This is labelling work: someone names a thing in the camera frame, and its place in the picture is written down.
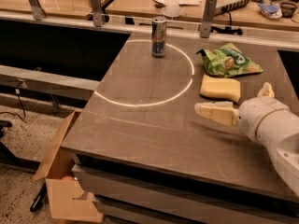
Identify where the white face mask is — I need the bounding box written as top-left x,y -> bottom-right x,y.
162,5 -> 183,18

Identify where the power strip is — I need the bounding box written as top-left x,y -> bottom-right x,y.
215,0 -> 249,15

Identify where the blue white cloth item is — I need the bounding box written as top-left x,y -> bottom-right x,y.
258,4 -> 282,19

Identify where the metal bracket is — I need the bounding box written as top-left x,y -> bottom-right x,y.
28,0 -> 46,21
90,0 -> 104,27
200,0 -> 217,38

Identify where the cardboard box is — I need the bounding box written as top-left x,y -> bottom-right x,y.
33,112 -> 103,223

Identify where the black mesh cup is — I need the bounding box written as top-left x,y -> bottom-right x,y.
280,2 -> 297,18

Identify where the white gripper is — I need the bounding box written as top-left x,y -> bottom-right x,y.
194,82 -> 290,141

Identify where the orange ball in box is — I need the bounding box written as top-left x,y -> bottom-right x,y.
61,175 -> 75,181

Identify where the metal bracket right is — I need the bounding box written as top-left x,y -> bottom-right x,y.
200,0 -> 217,38

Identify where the yellow sponge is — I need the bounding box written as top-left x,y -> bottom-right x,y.
200,75 -> 241,103

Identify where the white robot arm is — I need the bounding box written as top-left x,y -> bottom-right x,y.
194,82 -> 299,195

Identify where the blue silver energy drink can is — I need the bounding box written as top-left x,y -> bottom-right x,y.
151,16 -> 167,58

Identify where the green rice chip bag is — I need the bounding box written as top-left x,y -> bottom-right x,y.
198,43 -> 263,78

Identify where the metal bracket left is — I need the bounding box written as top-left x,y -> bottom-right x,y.
28,0 -> 46,21

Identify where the metal bracket middle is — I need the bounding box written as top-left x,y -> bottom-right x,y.
90,0 -> 104,27

